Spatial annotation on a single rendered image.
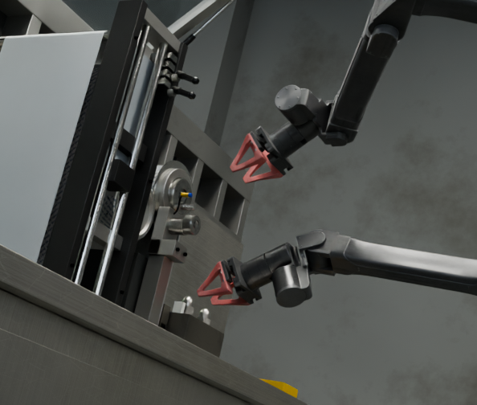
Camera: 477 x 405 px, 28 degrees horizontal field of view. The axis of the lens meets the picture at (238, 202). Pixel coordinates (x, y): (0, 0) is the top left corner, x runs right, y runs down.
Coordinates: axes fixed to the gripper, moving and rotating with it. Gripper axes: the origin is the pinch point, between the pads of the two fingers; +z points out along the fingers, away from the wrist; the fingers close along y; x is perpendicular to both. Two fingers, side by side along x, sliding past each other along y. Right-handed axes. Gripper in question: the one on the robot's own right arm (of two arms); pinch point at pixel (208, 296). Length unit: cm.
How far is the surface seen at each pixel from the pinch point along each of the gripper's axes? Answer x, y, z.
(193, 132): 70, 43, 8
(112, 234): -1.8, -38.6, -1.9
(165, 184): 21.0, -11.4, -2.3
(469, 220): 86, 209, -40
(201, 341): -3.4, 10.9, 8.6
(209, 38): 213, 174, 32
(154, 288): 0.7, -11.2, 5.9
